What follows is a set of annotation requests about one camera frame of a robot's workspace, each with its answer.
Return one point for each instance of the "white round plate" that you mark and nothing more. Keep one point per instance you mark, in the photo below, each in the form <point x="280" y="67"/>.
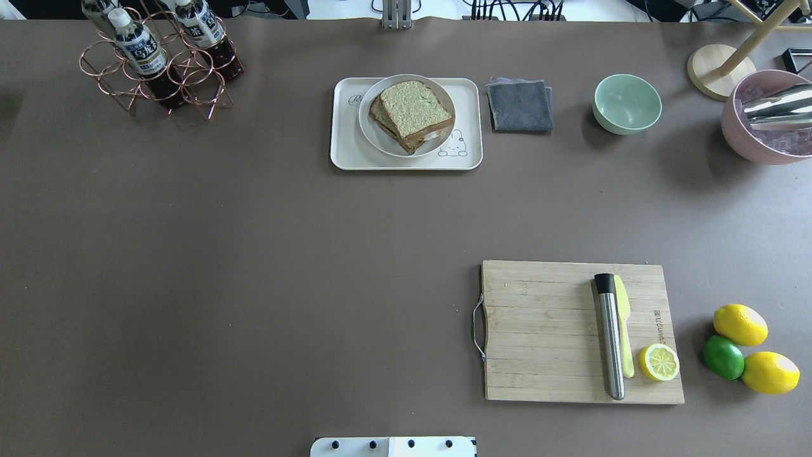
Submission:
<point x="380" y="139"/>

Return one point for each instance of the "bread slice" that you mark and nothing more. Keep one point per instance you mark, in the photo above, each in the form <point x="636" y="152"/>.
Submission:
<point x="414" y="110"/>
<point x="377" y="112"/>

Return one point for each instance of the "cream rabbit tray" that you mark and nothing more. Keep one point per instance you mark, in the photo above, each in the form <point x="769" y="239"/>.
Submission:
<point x="350" y="150"/>

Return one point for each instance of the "bread slice under egg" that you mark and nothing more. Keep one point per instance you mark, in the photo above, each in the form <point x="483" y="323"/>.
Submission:
<point x="377" y="112"/>

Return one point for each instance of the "grey folded cloth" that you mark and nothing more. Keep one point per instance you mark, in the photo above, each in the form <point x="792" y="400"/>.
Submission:
<point x="519" y="105"/>

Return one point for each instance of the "steel muddler black tip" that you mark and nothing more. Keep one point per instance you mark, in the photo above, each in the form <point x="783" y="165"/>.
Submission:
<point x="610" y="321"/>

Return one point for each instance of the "green ceramic bowl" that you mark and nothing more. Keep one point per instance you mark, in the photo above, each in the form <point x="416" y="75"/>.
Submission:
<point x="626" y="104"/>

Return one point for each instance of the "half lemon slice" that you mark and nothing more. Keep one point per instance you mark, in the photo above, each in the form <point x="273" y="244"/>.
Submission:
<point x="659" y="362"/>

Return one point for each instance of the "tea bottle back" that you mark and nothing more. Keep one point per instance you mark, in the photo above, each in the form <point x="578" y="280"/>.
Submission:
<point x="204" y="31"/>

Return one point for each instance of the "tea bottle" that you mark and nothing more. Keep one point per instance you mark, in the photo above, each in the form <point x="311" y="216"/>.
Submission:
<point x="97" y="12"/>
<point x="147" y="58"/>
<point x="204" y="31"/>

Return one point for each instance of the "tea bottle front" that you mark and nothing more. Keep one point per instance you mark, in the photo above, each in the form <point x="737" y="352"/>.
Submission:
<point x="147" y="58"/>

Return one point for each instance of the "green lime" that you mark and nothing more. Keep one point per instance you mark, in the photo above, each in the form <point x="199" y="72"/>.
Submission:
<point x="723" y="357"/>

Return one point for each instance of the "yellow lemon far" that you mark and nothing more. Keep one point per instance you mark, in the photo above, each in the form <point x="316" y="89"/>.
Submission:
<point x="740" y="324"/>

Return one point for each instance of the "yellow lemon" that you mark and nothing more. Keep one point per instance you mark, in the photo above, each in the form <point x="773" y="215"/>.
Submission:
<point x="768" y="372"/>
<point x="740" y="324"/>

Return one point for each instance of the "wooden cup tree stand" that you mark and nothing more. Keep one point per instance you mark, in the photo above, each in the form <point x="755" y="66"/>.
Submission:
<point x="716" y="69"/>

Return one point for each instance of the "pink bowl with ice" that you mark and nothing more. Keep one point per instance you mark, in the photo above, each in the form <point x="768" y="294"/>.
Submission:
<point x="764" y="147"/>

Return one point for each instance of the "yellow lemon near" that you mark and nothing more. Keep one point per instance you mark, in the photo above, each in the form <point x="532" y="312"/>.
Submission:
<point x="768" y="372"/>

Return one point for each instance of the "metal ice scoop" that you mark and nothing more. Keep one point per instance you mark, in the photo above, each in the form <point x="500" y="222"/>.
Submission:
<point x="787" y="109"/>

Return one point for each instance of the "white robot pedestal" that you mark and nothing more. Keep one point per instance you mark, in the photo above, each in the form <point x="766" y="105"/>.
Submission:
<point x="433" y="445"/>

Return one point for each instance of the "copper wire bottle rack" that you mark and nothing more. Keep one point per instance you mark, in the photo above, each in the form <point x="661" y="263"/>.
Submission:
<point x="201" y="85"/>

